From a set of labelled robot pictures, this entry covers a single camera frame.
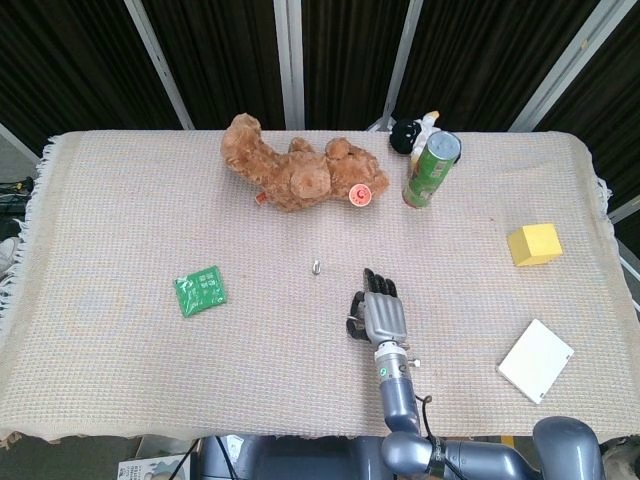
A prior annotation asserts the white shoe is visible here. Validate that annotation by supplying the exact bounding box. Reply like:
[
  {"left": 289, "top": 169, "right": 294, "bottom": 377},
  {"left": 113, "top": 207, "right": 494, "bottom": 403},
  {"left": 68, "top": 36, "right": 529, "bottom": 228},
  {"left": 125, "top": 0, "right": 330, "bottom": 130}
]
[{"left": 0, "top": 237, "right": 24, "bottom": 274}]

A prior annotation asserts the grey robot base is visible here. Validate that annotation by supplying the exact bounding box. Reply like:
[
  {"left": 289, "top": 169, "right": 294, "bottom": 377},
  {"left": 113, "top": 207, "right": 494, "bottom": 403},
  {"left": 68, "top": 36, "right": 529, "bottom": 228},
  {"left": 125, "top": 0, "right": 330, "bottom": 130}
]
[{"left": 192, "top": 434, "right": 394, "bottom": 480}]

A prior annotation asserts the black floor cable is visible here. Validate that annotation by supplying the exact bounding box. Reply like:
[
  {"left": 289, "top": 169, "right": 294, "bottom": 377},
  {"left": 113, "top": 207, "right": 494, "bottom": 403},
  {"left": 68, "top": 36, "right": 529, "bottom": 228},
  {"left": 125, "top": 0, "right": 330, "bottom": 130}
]
[{"left": 169, "top": 437, "right": 201, "bottom": 480}]

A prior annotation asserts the white printed box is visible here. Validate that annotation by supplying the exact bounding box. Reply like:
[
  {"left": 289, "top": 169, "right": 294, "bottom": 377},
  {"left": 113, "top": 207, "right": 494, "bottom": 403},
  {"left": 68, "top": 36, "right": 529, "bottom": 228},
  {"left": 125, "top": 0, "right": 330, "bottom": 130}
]
[{"left": 117, "top": 454, "right": 194, "bottom": 480}]

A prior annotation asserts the beige woven tablecloth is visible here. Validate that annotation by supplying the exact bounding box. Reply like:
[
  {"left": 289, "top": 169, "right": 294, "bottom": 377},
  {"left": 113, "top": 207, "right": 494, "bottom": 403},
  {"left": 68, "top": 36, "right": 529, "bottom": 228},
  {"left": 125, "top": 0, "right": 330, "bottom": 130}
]
[{"left": 0, "top": 128, "right": 626, "bottom": 446}]

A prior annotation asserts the black white plush toy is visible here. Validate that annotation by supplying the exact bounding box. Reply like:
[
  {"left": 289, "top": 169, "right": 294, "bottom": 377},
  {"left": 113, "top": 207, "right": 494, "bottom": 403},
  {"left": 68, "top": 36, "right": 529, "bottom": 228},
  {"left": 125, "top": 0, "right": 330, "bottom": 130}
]
[{"left": 389, "top": 110, "right": 441, "bottom": 166}]

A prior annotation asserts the white metal partition post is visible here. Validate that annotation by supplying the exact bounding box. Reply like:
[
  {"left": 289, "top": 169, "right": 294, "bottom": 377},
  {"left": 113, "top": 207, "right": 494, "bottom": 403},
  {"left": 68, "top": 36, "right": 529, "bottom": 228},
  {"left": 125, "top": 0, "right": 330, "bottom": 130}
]
[
  {"left": 273, "top": 0, "right": 306, "bottom": 130},
  {"left": 607, "top": 197, "right": 640, "bottom": 226},
  {"left": 123, "top": 0, "right": 195, "bottom": 130},
  {"left": 367, "top": 0, "right": 425, "bottom": 132},
  {"left": 508, "top": 0, "right": 629, "bottom": 133}
]

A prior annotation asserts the green snack packet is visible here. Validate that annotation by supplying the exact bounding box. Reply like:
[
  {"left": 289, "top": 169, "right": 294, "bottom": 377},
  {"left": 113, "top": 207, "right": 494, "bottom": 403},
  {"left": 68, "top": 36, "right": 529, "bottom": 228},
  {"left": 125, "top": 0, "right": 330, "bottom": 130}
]
[{"left": 173, "top": 264, "right": 229, "bottom": 319}]

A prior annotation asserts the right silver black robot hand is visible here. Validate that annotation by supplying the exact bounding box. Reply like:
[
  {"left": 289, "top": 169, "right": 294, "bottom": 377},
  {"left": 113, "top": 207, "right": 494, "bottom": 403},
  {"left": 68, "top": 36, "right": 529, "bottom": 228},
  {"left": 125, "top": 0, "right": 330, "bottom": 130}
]
[{"left": 344, "top": 267, "right": 409, "bottom": 347}]

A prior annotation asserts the grey shoe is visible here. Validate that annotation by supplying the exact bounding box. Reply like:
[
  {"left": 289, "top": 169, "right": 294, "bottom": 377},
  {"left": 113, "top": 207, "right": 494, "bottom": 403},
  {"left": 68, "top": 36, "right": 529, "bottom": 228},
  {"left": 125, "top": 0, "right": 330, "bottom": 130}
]
[{"left": 602, "top": 439, "right": 640, "bottom": 480}]

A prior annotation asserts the white flat box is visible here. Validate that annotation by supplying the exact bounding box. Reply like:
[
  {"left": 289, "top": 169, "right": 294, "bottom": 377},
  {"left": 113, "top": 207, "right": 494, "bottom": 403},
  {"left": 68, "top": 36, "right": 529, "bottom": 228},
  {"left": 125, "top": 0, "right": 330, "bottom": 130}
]
[{"left": 496, "top": 318, "right": 575, "bottom": 405}]

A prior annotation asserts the yellow cube block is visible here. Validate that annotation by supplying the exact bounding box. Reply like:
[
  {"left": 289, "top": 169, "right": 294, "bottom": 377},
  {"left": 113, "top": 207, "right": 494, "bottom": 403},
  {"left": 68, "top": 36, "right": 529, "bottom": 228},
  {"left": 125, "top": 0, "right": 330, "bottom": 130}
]
[{"left": 506, "top": 222, "right": 563, "bottom": 268}]

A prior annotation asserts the brown teddy bear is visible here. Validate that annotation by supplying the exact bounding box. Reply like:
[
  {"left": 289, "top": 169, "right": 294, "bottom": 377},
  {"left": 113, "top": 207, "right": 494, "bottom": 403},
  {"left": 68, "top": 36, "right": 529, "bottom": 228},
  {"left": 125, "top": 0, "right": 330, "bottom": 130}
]
[{"left": 220, "top": 112, "right": 392, "bottom": 214}]

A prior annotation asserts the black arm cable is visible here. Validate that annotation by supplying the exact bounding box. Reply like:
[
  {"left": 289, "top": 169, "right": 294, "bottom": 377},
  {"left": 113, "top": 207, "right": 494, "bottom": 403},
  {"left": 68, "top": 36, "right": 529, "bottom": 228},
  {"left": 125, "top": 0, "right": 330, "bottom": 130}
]
[{"left": 416, "top": 394, "right": 466, "bottom": 480}]

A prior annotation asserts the green chips can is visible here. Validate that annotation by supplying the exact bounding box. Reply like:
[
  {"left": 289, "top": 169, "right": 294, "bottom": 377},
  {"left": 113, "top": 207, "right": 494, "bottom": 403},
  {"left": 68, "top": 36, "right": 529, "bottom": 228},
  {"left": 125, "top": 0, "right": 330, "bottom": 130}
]
[{"left": 402, "top": 130, "right": 463, "bottom": 210}]

